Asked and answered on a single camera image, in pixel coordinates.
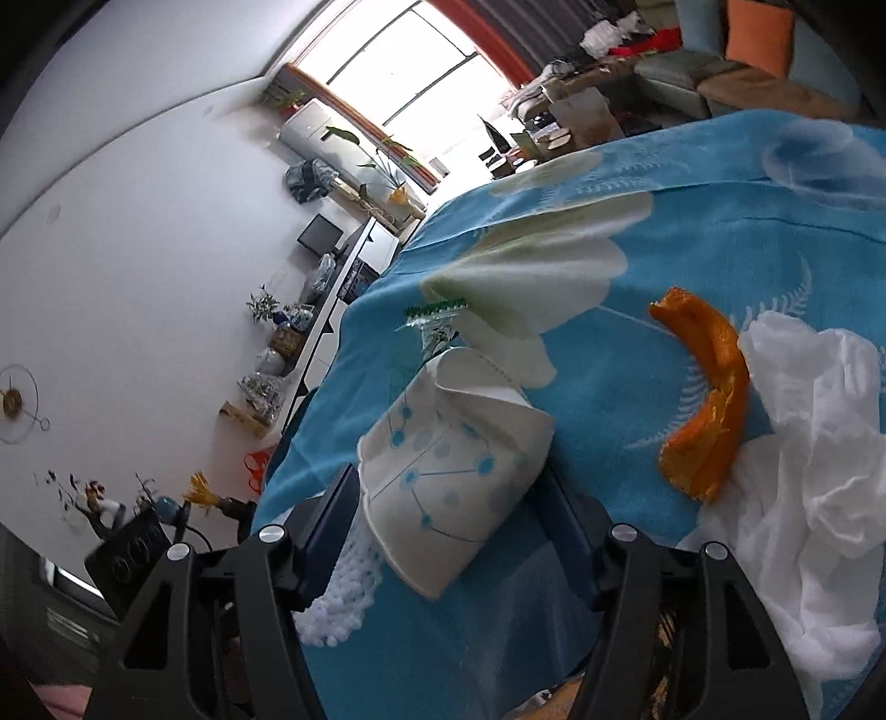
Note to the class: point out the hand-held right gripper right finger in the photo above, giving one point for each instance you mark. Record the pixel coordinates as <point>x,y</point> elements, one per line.
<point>571,533</point>

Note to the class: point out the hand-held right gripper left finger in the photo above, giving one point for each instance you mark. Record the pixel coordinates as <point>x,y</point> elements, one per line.
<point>336,533</point>

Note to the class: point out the crushed white paper cup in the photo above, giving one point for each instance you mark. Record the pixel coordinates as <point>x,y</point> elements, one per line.
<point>450,471</point>

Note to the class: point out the branch figurine decoration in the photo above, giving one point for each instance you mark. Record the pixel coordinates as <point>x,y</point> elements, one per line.
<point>97,502</point>

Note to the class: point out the white foam net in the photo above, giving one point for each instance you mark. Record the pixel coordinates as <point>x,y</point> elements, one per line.
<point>339,595</point>

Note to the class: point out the yellow dried flowers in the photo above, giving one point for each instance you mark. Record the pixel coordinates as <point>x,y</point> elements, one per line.
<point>202,493</point>

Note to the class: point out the red plastic bag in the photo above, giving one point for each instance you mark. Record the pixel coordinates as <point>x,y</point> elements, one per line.
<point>259,471</point>

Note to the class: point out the flat cardboard box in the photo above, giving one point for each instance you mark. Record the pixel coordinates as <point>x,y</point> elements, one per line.
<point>243,419</point>

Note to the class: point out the clear plastic bags pile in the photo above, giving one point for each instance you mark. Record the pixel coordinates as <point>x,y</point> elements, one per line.
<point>266,384</point>

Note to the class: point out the orange peel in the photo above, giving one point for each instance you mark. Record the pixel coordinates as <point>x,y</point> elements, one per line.
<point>713,415</point>

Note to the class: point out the woven basket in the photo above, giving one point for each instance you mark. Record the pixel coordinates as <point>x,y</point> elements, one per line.
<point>286,340</point>

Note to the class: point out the clear green-print packet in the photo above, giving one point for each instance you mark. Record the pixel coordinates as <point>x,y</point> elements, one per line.
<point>432,315</point>

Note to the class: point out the small leafy plant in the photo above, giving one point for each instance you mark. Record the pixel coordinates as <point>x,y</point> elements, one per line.
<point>263,304</point>

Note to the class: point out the white media cabinet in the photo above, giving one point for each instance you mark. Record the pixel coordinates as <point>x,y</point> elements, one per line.
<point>374,249</point>

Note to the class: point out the black monitor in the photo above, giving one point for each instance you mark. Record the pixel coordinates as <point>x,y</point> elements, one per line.
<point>320,234</point>

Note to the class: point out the blue floral blanket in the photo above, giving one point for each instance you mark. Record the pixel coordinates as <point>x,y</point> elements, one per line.
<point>623,228</point>

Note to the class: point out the dark plastic bag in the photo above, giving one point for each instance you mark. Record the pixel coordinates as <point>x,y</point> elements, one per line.
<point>311,180</point>

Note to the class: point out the green potted plant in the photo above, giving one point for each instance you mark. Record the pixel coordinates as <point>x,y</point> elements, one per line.
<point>384,159</point>

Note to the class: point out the white air conditioner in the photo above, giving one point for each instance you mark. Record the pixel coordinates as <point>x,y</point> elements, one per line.
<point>311,131</point>

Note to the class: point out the brown cardboard box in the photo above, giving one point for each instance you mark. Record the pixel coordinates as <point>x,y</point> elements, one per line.
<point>581,114</point>

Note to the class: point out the large window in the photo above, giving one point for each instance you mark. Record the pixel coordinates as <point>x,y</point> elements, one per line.
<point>415,90</point>

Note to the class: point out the olive green sofa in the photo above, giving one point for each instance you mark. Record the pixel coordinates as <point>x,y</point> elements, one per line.
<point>692,69</point>

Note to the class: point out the orange curtain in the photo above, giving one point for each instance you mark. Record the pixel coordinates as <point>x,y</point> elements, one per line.
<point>505,55</point>

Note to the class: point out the red cloth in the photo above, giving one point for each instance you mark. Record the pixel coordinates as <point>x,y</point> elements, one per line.
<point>644,45</point>

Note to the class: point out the white cloth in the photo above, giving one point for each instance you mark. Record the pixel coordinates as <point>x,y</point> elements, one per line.
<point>601,38</point>

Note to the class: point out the grey curtain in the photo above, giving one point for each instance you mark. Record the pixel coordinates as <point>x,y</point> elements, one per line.
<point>540,21</point>

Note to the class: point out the blue-grey cushion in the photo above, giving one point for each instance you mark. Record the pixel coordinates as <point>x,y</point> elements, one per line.
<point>820,55</point>
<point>699,24</point>

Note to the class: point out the orange cushion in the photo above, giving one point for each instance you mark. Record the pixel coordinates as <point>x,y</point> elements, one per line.
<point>758,38</point>

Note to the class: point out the gold wall clock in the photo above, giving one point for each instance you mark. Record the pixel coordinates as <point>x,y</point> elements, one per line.
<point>10,401</point>

